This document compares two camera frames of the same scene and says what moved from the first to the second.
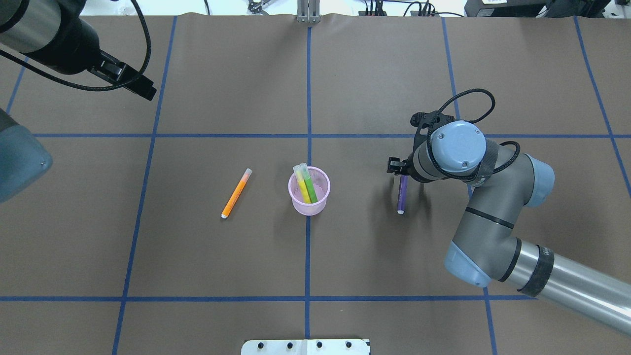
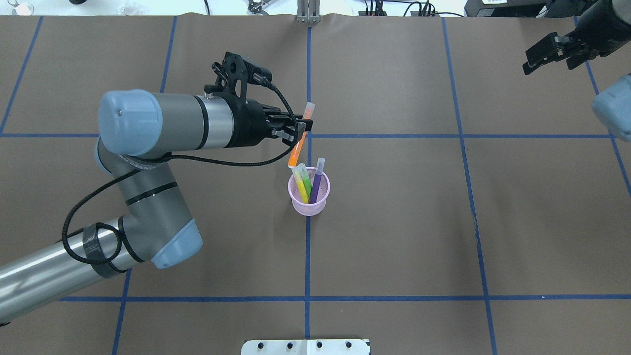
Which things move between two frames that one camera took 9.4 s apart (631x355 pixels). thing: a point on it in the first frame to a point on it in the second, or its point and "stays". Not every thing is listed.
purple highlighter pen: (402, 194) to (319, 167)
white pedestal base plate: (305, 347) stays
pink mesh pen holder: (321, 182) stays
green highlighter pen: (309, 187) stays
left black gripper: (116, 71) to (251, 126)
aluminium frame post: (308, 11) stays
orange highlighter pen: (235, 192) to (308, 112)
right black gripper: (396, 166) to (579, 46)
